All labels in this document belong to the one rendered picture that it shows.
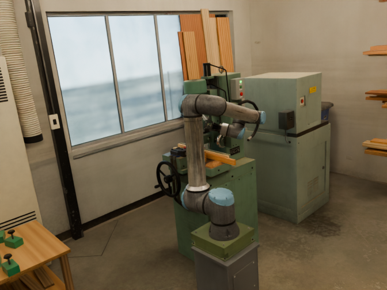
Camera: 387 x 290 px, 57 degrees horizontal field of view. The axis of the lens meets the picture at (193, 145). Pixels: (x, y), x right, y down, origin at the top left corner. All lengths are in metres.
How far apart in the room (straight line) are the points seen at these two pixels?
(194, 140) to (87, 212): 2.03
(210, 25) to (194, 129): 2.67
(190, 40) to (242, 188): 2.02
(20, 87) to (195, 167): 1.69
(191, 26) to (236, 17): 0.91
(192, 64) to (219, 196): 2.45
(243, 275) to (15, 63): 2.34
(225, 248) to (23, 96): 2.04
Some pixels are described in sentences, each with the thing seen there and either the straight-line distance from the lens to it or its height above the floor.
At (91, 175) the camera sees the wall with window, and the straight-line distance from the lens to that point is 3.77.
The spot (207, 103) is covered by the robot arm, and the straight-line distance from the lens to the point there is 1.99.
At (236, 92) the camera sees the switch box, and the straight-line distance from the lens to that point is 2.81.
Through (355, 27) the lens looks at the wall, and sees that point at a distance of 4.57.
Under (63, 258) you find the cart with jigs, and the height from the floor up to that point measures 0.47.
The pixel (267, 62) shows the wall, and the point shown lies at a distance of 5.16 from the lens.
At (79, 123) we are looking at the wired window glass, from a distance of 3.70.
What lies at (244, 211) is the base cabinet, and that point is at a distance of 3.05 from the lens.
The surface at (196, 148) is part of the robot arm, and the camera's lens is 2.10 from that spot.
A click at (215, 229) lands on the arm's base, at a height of 0.70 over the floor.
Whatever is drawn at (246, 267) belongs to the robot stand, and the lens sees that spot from 2.29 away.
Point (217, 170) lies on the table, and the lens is 2.59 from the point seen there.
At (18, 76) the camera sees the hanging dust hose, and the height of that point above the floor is 1.64.
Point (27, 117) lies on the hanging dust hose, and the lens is 3.24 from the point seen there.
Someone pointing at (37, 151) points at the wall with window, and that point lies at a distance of 3.50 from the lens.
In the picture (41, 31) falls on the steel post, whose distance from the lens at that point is 3.41.
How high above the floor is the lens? 1.77
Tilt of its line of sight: 16 degrees down
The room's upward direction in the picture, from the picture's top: 5 degrees counter-clockwise
